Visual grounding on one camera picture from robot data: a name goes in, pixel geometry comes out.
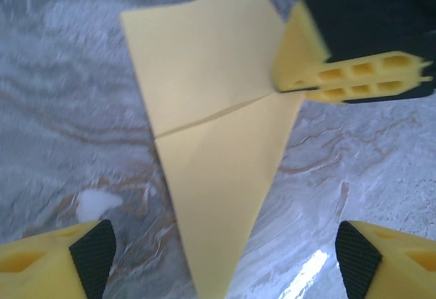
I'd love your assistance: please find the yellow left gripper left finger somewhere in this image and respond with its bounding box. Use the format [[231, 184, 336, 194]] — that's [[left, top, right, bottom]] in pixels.
[[0, 219, 116, 299]]

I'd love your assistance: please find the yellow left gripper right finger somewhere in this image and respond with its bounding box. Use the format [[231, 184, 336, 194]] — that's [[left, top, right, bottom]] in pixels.
[[335, 220, 436, 299]]

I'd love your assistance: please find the yellow square paper sheet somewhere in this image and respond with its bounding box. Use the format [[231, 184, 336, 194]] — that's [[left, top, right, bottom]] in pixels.
[[120, 0, 306, 299]]

